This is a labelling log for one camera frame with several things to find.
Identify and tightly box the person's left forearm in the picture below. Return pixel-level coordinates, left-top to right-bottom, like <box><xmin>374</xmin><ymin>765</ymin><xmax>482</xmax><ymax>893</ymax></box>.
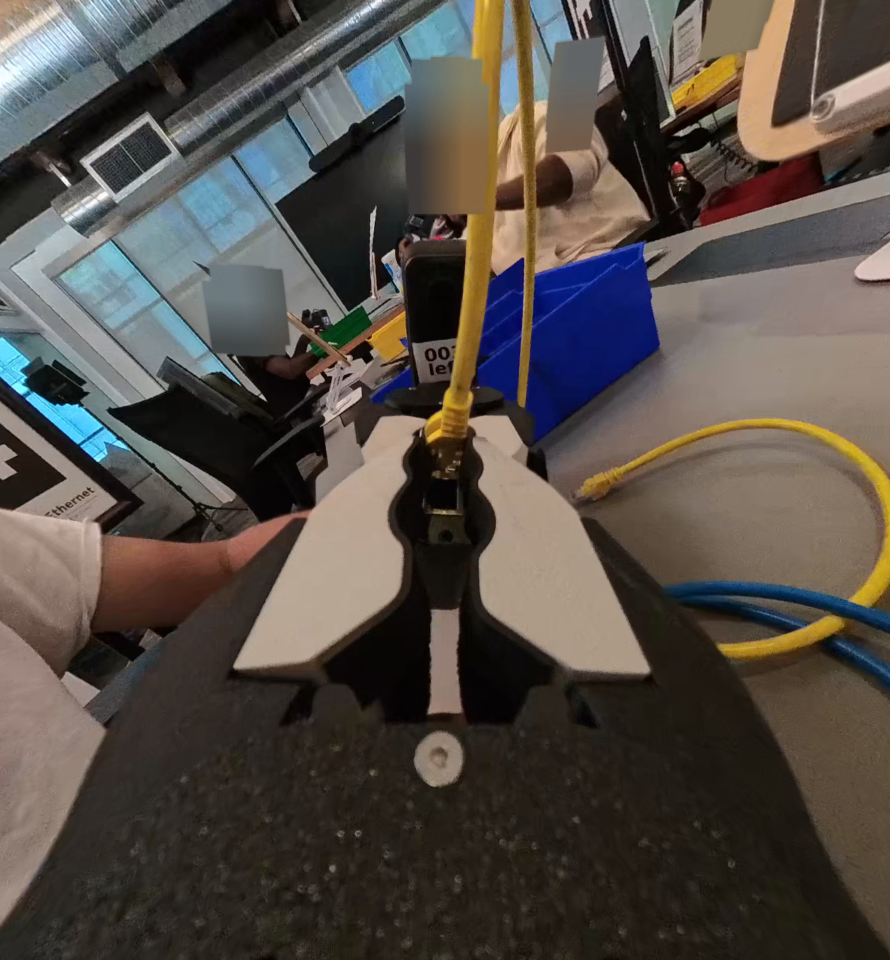
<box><xmin>91</xmin><ymin>513</ymin><xmax>312</xmax><ymax>633</ymax></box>

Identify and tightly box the black panel with metal corner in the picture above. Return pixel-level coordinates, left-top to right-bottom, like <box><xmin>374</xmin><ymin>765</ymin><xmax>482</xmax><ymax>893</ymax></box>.
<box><xmin>771</xmin><ymin>0</ymin><xmax>890</xmax><ymax>138</ymax></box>

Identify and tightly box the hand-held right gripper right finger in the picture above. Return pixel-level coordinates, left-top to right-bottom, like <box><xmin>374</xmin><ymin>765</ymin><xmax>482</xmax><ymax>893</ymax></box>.
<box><xmin>469</xmin><ymin>417</ymin><xmax>653</xmax><ymax>683</ymax></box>

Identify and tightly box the green bin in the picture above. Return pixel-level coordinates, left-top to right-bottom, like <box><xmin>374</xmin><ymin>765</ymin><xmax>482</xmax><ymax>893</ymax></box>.
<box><xmin>308</xmin><ymin>305</ymin><xmax>375</xmax><ymax>360</ymax></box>

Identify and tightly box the blue plastic bin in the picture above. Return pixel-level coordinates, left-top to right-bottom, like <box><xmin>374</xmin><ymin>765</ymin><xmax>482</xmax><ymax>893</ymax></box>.
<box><xmin>372</xmin><ymin>241</ymin><xmax>660</xmax><ymax>444</ymax></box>

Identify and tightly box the black video bar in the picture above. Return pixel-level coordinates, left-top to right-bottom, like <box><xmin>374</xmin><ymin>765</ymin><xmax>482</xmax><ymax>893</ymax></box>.
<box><xmin>308</xmin><ymin>95</ymin><xmax>406</xmax><ymax>174</ymax></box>

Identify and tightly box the yellow ethernet cable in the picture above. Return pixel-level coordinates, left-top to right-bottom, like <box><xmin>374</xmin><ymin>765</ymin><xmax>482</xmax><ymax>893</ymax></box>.
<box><xmin>575</xmin><ymin>418</ymin><xmax>890</xmax><ymax>661</ymax></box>
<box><xmin>424</xmin><ymin>0</ymin><xmax>537</xmax><ymax>481</ymax></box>

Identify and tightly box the small yellow bin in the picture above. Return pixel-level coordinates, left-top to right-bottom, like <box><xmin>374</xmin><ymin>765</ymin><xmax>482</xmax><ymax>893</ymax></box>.
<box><xmin>670</xmin><ymin>55</ymin><xmax>743</xmax><ymax>107</ymax></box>
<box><xmin>366</xmin><ymin>311</ymin><xmax>410</xmax><ymax>363</ymax></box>

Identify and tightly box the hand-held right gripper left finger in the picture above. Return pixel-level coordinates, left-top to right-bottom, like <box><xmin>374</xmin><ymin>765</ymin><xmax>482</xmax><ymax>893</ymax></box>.
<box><xmin>233</xmin><ymin>416</ymin><xmax>425</xmax><ymax>681</ymax></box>

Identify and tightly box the black studio light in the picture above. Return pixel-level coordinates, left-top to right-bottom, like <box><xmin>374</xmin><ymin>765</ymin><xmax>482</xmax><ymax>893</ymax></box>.
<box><xmin>23</xmin><ymin>357</ymin><xmax>90</xmax><ymax>408</ymax></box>

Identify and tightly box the framed black white poster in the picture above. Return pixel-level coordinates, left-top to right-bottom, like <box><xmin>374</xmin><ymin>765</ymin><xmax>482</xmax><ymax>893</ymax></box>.
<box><xmin>0</xmin><ymin>348</ymin><xmax>144</xmax><ymax>535</ymax></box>

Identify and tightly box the blue ethernet cable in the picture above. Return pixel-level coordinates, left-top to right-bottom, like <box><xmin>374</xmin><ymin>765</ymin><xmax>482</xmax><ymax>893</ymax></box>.
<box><xmin>664</xmin><ymin>581</ymin><xmax>890</xmax><ymax>700</ymax></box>

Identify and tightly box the silver air duct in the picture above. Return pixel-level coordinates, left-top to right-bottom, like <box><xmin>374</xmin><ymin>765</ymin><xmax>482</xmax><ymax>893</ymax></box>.
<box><xmin>51</xmin><ymin>0</ymin><xmax>483</xmax><ymax>235</ymax></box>
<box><xmin>0</xmin><ymin>0</ymin><xmax>215</xmax><ymax>126</ymax></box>

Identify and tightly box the red bag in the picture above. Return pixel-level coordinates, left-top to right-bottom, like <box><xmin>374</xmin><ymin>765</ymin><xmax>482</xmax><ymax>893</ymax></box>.
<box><xmin>698</xmin><ymin>153</ymin><xmax>825</xmax><ymax>228</ymax></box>

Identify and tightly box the large black wall screen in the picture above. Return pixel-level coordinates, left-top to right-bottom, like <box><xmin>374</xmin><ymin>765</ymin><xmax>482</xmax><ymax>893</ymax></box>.
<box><xmin>275</xmin><ymin>112</ymin><xmax>416</xmax><ymax>310</ymax></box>

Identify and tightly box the white ceiling vent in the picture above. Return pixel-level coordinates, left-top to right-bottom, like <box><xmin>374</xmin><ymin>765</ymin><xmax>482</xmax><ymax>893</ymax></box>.
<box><xmin>80</xmin><ymin>111</ymin><xmax>184</xmax><ymax>202</ymax></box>

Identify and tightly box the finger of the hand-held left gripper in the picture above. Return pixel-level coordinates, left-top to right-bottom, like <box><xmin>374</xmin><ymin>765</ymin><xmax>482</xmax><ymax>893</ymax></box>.
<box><xmin>317</xmin><ymin>420</ymin><xmax>374</xmax><ymax>504</ymax></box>
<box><xmin>501</xmin><ymin>405</ymin><xmax>549</xmax><ymax>483</ymax></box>

